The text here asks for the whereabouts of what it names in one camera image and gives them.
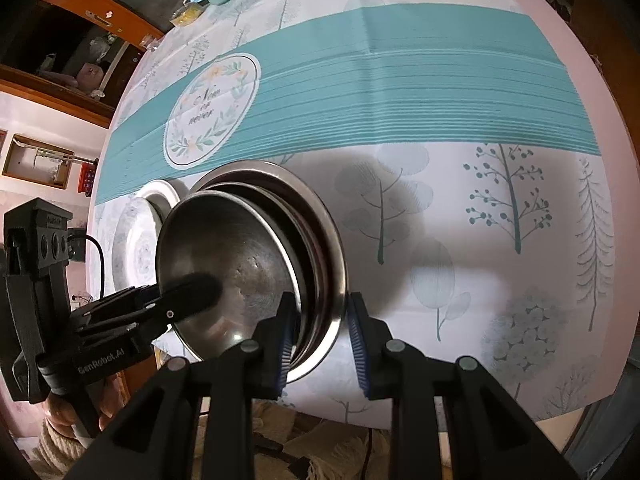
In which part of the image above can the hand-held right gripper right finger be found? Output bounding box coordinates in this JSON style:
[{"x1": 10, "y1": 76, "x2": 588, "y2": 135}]
[{"x1": 348, "y1": 292, "x2": 581, "y2": 480}]

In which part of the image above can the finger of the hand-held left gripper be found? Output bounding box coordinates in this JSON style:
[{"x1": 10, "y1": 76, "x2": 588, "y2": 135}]
[{"x1": 145, "y1": 272, "x2": 223, "y2": 323}]

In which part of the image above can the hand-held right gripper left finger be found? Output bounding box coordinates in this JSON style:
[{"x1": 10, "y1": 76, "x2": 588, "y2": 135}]
[{"x1": 65, "y1": 290, "x2": 301, "y2": 480}]

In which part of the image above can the small steel bowl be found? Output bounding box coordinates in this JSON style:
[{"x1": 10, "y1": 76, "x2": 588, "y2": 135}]
[{"x1": 155, "y1": 191, "x2": 302, "y2": 361}]

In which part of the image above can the pink steel bowl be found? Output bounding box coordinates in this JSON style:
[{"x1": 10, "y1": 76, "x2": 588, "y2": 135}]
[{"x1": 210, "y1": 180, "x2": 331, "y2": 361}]

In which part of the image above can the floral patterned plate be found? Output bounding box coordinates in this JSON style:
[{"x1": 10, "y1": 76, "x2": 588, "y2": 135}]
[{"x1": 112, "y1": 195, "x2": 173, "y2": 301}]

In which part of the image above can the large steel bowl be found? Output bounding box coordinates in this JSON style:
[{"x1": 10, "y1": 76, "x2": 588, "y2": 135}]
[{"x1": 187, "y1": 160, "x2": 347, "y2": 382}]

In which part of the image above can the white plate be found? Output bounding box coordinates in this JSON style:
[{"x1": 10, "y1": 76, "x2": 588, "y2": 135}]
[{"x1": 135, "y1": 179, "x2": 183, "y2": 226}]

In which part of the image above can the person's left hand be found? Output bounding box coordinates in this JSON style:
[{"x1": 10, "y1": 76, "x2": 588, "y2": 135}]
[{"x1": 46, "y1": 387, "x2": 128, "y2": 436}]

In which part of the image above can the black power adapter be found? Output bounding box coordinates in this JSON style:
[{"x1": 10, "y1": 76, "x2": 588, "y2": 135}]
[{"x1": 65, "y1": 227, "x2": 88, "y2": 263}]

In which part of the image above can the tree-printed tablecloth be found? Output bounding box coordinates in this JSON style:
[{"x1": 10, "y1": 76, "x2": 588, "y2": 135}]
[{"x1": 87, "y1": 0, "x2": 626, "y2": 428}]

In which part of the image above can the yellow sponge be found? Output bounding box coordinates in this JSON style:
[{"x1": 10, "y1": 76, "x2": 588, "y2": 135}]
[{"x1": 169, "y1": 2, "x2": 203, "y2": 26}]

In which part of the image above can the black cable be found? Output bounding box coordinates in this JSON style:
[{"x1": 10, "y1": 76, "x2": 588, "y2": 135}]
[{"x1": 75, "y1": 234, "x2": 107, "y2": 302}]

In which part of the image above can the wooden wall niche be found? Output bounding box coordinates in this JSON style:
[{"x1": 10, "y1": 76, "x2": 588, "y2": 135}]
[{"x1": 2, "y1": 134, "x2": 74, "y2": 190}]

